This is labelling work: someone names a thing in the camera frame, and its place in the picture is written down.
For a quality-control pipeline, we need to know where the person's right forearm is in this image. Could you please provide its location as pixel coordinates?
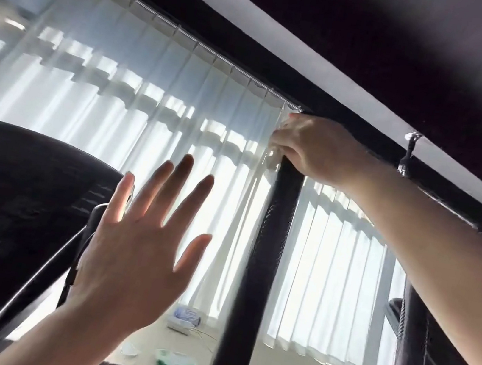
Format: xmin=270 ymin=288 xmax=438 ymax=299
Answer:
xmin=322 ymin=152 xmax=482 ymax=365

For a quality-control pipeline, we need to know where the person's left hand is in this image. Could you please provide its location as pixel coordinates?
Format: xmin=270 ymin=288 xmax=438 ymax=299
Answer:
xmin=61 ymin=140 xmax=226 ymax=346

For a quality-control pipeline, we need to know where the white green wet wipes pack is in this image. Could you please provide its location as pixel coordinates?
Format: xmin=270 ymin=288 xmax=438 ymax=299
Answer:
xmin=154 ymin=348 xmax=202 ymax=365

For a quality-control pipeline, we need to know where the grey power box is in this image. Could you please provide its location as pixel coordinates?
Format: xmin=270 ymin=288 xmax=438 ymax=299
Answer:
xmin=165 ymin=315 xmax=196 ymax=337

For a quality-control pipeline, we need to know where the person's right hand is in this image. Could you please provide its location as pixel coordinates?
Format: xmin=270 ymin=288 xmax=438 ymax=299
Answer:
xmin=264 ymin=108 xmax=383 ymax=196

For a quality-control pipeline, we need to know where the blue wipes pack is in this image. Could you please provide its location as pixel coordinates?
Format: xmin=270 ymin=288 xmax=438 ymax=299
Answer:
xmin=173 ymin=304 xmax=205 ymax=329

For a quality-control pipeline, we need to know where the white curtain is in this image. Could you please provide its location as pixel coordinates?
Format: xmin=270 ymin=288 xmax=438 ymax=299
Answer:
xmin=0 ymin=0 xmax=454 ymax=365

